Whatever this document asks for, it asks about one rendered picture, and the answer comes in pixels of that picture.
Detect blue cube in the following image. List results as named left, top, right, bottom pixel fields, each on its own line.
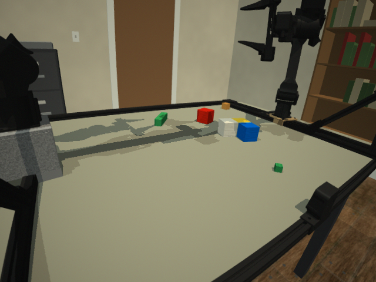
left=237, top=122, right=260, bottom=142

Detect small green cube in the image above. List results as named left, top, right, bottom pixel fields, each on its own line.
left=274, top=163, right=283, bottom=173

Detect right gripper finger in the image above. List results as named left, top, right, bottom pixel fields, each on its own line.
left=238, top=41, right=265, bottom=55
left=240, top=0, right=269, bottom=11

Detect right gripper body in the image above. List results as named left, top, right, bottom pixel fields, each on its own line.
left=261, top=0, right=301, bottom=62

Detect small orange cube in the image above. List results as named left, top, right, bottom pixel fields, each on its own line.
left=221, top=102, right=230, bottom=110

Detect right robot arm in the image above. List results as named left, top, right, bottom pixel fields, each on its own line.
left=272, top=0, right=326, bottom=119

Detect white cube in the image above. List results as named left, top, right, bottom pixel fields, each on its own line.
left=217, top=118, right=239, bottom=137

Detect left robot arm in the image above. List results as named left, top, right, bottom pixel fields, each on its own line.
left=0, top=33, right=42, bottom=133

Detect green rectangular bar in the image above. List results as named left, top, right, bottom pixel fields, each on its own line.
left=155, top=112, right=167, bottom=126

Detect yellow cube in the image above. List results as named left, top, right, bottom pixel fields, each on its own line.
left=232, top=118, right=249, bottom=123

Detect red cube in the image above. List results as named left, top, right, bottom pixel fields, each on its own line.
left=197, top=108, right=214, bottom=124

